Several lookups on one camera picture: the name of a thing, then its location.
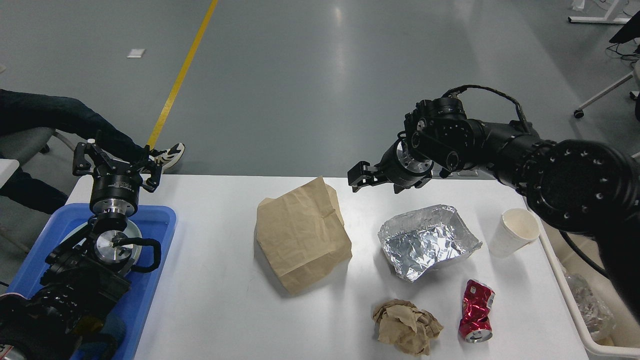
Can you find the crushed red can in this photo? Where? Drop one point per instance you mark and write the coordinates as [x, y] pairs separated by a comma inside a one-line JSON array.
[[477, 302]]

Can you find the seated person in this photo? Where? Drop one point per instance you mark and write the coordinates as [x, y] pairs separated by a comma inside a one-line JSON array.
[[20, 111]]

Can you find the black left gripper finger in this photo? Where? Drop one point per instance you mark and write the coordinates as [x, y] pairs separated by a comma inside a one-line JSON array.
[[90, 159], [148, 163]]

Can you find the white desk frame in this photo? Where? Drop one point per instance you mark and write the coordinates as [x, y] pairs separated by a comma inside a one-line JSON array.
[[602, 12]]

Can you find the aluminium foil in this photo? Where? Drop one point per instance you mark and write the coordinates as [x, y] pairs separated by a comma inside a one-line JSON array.
[[426, 240]]

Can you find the white chair base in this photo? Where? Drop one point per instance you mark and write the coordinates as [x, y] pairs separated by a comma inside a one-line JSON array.
[[579, 112]]

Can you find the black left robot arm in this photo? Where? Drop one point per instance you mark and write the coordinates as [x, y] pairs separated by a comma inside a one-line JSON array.
[[87, 272]]

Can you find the brown paper bag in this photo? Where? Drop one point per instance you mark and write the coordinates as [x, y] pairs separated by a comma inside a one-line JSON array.
[[302, 235]]

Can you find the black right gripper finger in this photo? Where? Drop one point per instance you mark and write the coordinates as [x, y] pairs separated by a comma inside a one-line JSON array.
[[399, 188], [363, 174]]

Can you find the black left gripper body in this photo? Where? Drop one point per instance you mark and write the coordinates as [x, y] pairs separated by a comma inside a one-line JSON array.
[[116, 188]]

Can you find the white paper cup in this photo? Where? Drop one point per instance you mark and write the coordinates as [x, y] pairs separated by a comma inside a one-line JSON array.
[[516, 228]]

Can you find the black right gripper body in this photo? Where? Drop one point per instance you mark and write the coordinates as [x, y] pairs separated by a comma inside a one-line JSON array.
[[401, 168]]

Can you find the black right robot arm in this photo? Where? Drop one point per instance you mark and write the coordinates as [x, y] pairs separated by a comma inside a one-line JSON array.
[[580, 187]]

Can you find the crumpled brown paper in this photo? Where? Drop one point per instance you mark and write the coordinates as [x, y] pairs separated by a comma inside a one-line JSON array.
[[403, 325]]

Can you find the beige plastic bin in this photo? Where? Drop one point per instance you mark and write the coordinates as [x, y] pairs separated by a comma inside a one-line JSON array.
[[623, 341]]

